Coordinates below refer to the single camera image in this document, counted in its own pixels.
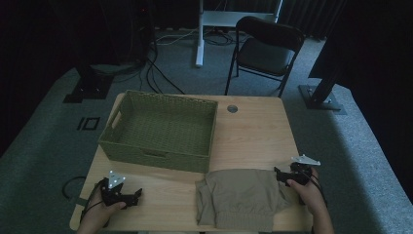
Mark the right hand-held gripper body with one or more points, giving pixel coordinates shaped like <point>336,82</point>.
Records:
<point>300,174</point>

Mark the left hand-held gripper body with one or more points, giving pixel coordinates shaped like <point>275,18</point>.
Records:
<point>113,195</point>

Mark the khaki pants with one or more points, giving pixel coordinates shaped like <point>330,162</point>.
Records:
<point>240,201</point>

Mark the green woven basket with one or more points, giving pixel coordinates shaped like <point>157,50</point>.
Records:
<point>165,130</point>

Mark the person's left hand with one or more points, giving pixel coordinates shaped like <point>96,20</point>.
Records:
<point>99,213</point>

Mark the person's right hand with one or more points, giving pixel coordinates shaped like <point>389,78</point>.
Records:
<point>310,196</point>

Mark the grey tape piece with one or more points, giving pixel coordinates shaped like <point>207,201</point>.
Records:
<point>81,202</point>

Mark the black floor tape marking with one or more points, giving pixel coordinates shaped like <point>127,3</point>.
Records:
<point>88,124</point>

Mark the black folding chair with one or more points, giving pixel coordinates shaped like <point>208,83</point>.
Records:
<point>264,55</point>

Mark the black stand with base plate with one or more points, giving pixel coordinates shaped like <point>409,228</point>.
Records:
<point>321,94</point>
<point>89,84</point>

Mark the white metal desk frame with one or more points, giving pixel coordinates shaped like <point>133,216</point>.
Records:
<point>207,19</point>

